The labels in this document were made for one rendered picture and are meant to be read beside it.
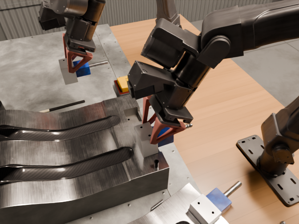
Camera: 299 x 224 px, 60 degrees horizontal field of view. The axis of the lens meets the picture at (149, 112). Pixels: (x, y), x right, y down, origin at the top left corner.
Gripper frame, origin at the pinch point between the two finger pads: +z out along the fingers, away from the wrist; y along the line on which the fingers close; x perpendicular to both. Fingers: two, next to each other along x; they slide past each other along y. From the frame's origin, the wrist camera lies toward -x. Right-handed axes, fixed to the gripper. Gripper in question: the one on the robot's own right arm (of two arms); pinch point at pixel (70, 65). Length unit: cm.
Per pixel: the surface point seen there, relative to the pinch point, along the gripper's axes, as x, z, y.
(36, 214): -8.1, 13.4, 36.2
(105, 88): 15.6, 9.0, -5.3
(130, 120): 14.1, 2.6, 17.8
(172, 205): 15.4, 2.8, 43.0
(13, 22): -2, 73, -182
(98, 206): 4.3, 12.1, 36.3
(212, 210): 20, -3, 48
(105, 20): 77, 45, -183
